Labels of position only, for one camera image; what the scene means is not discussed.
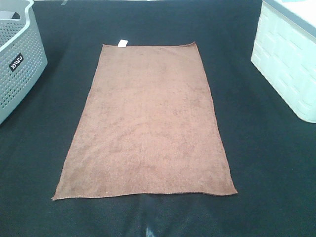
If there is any grey perforated laundry basket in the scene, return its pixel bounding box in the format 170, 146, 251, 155
0, 0, 47, 121

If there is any white plastic storage bin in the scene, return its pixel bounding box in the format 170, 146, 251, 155
251, 0, 316, 123

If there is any brown towel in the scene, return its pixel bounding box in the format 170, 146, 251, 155
53, 42, 237, 200

